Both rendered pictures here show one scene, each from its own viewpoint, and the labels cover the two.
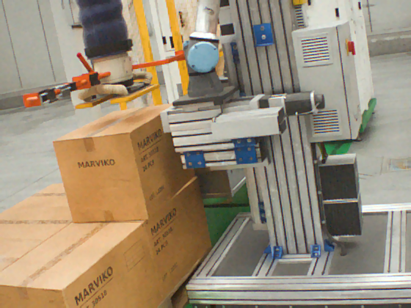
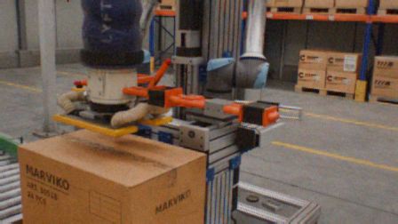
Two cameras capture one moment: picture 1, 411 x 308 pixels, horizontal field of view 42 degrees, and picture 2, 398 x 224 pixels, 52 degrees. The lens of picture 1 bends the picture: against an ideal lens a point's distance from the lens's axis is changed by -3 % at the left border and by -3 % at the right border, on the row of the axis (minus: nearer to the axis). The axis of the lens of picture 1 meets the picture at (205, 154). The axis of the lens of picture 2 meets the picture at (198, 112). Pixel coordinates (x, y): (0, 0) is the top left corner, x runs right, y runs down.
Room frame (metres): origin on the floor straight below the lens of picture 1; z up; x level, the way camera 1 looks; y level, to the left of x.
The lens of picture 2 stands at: (1.95, 1.72, 1.44)
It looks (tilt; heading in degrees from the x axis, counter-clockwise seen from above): 13 degrees down; 283
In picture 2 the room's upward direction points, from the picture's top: 2 degrees clockwise
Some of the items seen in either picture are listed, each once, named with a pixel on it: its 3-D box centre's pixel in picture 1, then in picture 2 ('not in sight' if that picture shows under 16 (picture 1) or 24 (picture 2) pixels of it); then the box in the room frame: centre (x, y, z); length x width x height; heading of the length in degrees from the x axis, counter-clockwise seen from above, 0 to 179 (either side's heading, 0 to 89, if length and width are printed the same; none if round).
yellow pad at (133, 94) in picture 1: (135, 90); (131, 110); (2.57, 0.27, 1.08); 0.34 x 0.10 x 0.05; 158
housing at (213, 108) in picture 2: (59, 92); (218, 108); (2.17, 0.53, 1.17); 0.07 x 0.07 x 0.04; 68
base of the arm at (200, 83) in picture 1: (203, 81); (218, 99); (2.28, -0.05, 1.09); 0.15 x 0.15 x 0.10
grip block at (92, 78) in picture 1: (86, 81); (164, 96); (2.37, 0.45, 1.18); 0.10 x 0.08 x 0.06; 68
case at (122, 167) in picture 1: (128, 160); (112, 198); (2.60, 0.37, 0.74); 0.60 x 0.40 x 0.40; 158
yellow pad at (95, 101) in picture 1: (100, 95); (93, 118); (2.64, 0.44, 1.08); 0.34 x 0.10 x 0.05; 158
